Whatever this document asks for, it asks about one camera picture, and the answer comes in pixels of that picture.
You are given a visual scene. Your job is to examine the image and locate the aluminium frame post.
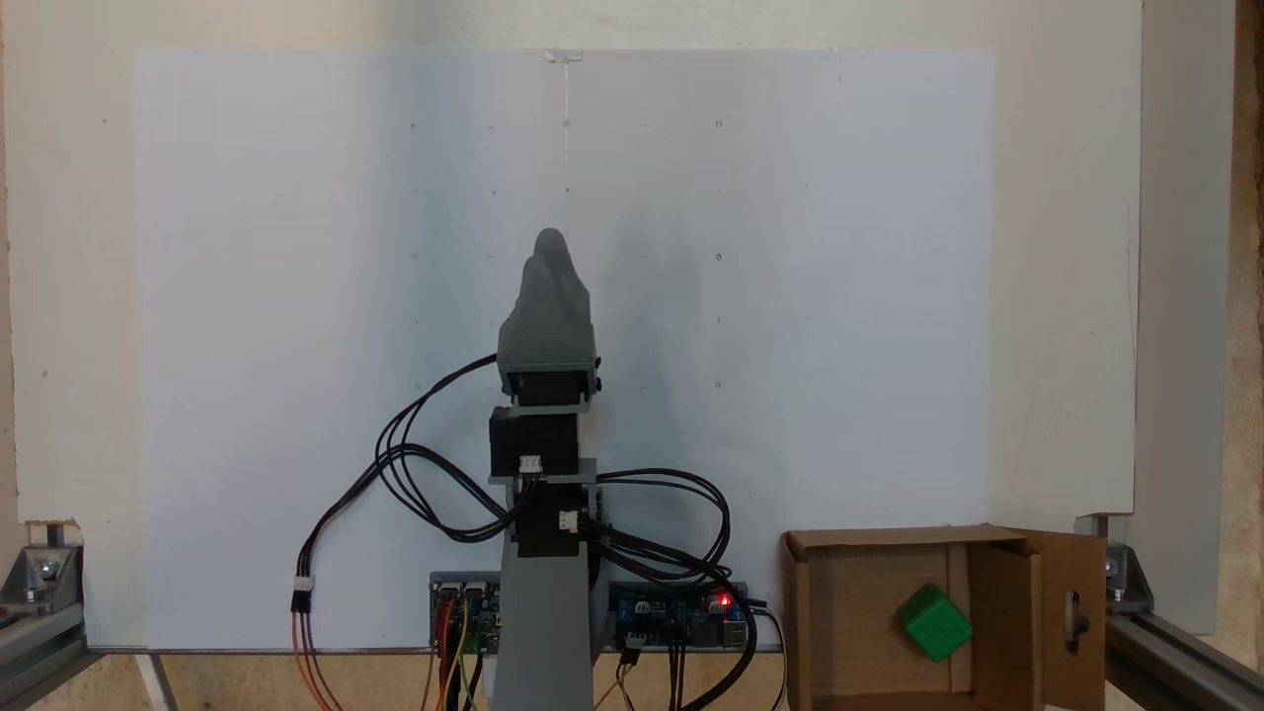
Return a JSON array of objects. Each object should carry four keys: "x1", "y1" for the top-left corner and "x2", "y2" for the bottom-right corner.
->
[
  {"x1": 1104, "y1": 607, "x2": 1264, "y2": 711},
  {"x1": 0, "y1": 592, "x2": 92, "y2": 711}
]

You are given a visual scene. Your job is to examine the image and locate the green circuit board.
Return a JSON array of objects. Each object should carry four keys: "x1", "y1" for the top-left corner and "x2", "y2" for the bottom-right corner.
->
[{"x1": 429, "y1": 571, "x2": 503, "y2": 656}]

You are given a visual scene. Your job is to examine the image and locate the open cardboard box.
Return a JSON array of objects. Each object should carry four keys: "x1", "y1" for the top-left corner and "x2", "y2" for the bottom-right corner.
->
[{"x1": 781, "y1": 524, "x2": 1108, "y2": 711}]

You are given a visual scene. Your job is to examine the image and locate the orange and red wires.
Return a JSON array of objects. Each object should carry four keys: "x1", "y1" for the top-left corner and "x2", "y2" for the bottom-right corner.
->
[{"x1": 290, "y1": 604, "x2": 343, "y2": 711}]

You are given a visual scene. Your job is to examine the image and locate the metal corner bracket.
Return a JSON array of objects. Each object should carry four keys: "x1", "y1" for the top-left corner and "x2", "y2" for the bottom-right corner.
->
[
  {"x1": 1074, "y1": 513, "x2": 1155, "y2": 616},
  {"x1": 0, "y1": 521, "x2": 85, "y2": 611}
]

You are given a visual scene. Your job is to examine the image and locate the blue circuit board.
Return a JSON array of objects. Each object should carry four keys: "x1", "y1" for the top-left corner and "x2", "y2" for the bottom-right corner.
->
[{"x1": 604, "y1": 581, "x2": 752, "y2": 653}]

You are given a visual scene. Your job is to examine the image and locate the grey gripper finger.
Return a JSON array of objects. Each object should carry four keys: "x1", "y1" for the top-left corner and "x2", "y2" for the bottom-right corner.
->
[
  {"x1": 501, "y1": 253, "x2": 556, "y2": 334},
  {"x1": 531, "y1": 227, "x2": 594, "y2": 333}
]

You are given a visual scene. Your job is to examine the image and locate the coloured jumper wires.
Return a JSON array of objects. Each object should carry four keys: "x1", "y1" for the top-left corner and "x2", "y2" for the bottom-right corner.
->
[{"x1": 422, "y1": 591, "x2": 491, "y2": 711}]

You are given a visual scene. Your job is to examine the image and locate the thin white cable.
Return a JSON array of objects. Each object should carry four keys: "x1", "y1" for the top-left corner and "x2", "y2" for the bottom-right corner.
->
[{"x1": 752, "y1": 602, "x2": 789, "y2": 708}]

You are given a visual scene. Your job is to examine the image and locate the green die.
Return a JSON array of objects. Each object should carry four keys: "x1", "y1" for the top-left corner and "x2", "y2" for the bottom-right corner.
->
[{"x1": 896, "y1": 583, "x2": 975, "y2": 664}]

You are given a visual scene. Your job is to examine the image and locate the black cable bundle white connector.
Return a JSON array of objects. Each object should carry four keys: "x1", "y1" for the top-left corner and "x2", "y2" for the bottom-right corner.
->
[{"x1": 290, "y1": 353, "x2": 540, "y2": 618}]

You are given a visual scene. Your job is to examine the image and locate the large white paper sheet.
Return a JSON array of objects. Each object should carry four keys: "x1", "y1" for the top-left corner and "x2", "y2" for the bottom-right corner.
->
[{"x1": 133, "y1": 47, "x2": 994, "y2": 654}]

